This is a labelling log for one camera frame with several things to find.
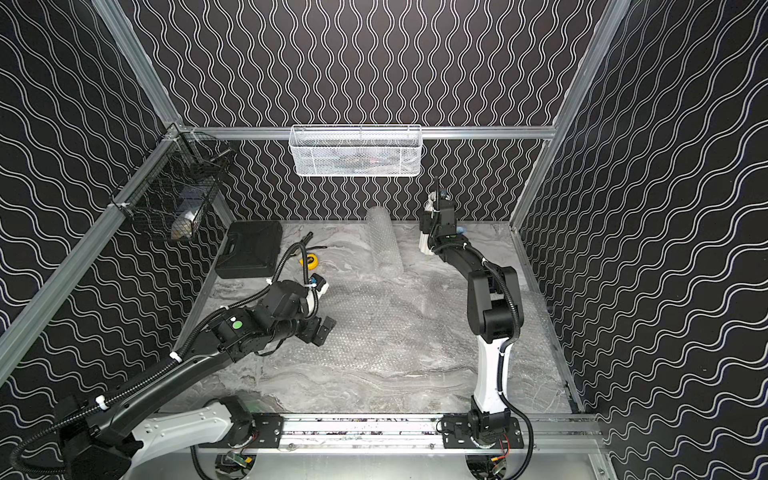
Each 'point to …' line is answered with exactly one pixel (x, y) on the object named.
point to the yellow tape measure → (312, 261)
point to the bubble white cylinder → (424, 244)
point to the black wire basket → (171, 197)
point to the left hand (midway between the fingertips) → (320, 310)
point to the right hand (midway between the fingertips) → (438, 211)
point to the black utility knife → (305, 239)
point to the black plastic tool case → (250, 249)
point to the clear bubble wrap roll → (387, 256)
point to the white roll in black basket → (186, 226)
